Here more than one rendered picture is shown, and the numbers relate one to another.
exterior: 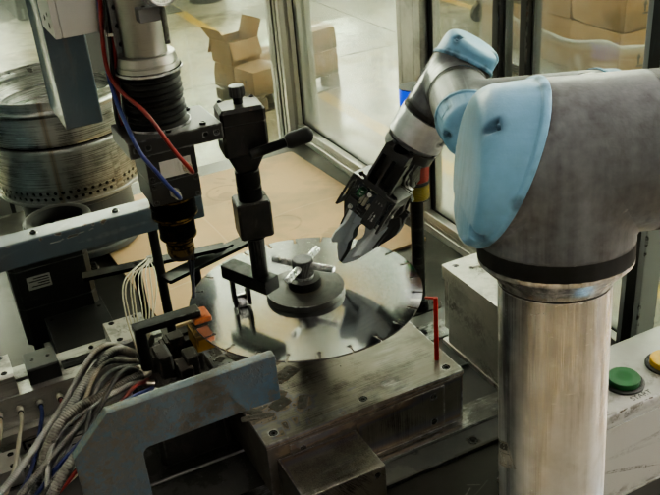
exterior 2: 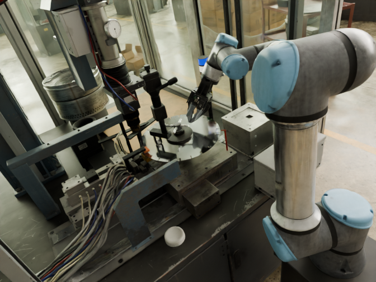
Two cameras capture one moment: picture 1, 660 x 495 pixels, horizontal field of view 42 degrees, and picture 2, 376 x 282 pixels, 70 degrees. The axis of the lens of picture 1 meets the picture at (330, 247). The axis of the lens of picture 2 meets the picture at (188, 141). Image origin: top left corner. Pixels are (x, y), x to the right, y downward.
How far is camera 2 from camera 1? 17 cm
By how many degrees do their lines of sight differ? 8
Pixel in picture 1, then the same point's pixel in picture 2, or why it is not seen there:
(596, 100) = (314, 47)
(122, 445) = (130, 201)
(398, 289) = (211, 128)
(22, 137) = (65, 96)
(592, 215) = (317, 93)
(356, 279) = (195, 127)
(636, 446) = not seen: hidden behind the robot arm
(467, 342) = (233, 142)
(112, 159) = (98, 99)
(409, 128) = (209, 71)
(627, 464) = not seen: hidden behind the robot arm
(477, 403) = (241, 161)
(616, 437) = not seen: hidden behind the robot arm
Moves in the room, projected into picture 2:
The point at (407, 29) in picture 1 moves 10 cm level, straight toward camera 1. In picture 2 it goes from (193, 38) to (194, 43)
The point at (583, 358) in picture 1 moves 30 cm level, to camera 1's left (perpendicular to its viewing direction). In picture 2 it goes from (311, 147) to (163, 188)
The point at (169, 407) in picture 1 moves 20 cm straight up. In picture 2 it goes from (144, 185) to (125, 133)
